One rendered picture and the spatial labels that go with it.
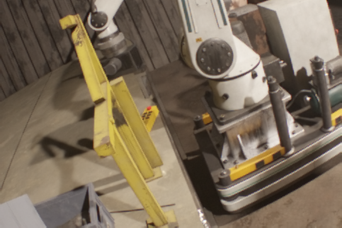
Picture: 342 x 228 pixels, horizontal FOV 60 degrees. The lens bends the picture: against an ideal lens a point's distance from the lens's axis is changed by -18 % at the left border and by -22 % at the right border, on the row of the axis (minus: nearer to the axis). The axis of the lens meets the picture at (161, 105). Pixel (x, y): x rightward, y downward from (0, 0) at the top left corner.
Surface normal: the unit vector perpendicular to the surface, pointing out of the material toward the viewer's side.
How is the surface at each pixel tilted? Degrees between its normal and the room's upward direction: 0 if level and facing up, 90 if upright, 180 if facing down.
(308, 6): 90
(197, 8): 90
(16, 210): 72
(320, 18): 90
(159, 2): 90
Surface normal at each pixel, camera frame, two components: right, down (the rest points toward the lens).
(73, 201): 0.19, 0.33
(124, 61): -0.22, 0.48
